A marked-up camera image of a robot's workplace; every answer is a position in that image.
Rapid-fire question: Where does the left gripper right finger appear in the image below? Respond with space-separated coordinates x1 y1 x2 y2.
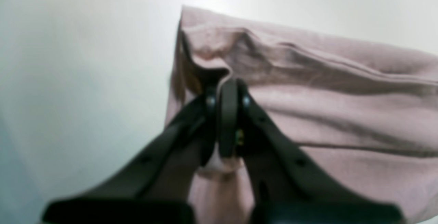
219 79 404 224

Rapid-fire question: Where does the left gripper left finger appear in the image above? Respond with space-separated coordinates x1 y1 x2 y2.
43 88 217 224

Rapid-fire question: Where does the mauve t-shirt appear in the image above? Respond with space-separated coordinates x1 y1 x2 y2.
166 7 438 224

